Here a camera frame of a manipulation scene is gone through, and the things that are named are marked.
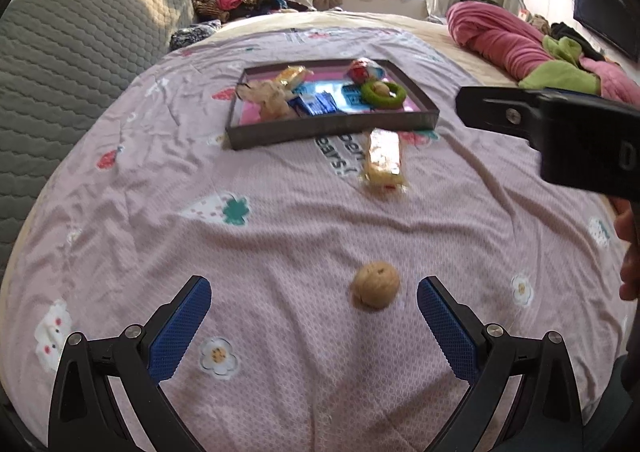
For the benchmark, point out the dark clothing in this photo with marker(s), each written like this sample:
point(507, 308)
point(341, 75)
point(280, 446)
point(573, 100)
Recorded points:
point(582, 42)

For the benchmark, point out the red blue white snack packet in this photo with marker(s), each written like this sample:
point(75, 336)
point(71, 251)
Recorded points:
point(361, 70)

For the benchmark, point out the walnut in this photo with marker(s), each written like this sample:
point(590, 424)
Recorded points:
point(381, 89)
point(376, 284)

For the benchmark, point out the dark patterned cushion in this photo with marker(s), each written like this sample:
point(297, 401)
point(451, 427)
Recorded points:
point(192, 35)

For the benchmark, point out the person's right hand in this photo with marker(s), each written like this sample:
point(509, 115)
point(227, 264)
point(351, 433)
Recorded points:
point(632, 272)

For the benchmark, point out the pink blanket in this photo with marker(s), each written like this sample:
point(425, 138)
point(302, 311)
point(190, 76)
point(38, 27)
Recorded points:
point(490, 35)

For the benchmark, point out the pink strawberry print bedsheet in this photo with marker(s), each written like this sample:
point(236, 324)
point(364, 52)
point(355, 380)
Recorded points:
point(280, 232)

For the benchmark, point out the dark grey shallow box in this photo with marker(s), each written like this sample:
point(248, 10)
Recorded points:
point(330, 130)

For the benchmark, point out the yellow cracker packet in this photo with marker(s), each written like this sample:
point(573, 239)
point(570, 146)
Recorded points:
point(384, 157)

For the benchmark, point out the beige bed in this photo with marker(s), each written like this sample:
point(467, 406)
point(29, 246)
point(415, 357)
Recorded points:
point(425, 30)

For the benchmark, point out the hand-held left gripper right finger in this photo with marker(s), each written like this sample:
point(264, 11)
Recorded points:
point(447, 327)

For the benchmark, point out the black television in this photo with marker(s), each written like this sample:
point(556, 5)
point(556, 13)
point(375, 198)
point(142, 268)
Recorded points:
point(600, 15)

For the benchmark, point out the small yellow snack packet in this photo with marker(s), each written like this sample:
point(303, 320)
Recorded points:
point(291, 76)

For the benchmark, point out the pink and blue book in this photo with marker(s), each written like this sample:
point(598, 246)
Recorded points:
point(325, 85)

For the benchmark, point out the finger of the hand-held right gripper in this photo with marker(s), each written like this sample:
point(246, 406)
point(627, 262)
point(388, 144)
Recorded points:
point(490, 110)

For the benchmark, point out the grey quilted headboard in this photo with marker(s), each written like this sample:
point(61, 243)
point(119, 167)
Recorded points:
point(65, 72)

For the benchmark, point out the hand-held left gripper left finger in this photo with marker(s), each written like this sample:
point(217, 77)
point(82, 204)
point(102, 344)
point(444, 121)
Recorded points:
point(180, 327)

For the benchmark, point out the green blanket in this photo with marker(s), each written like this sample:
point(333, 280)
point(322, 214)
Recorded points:
point(560, 75)

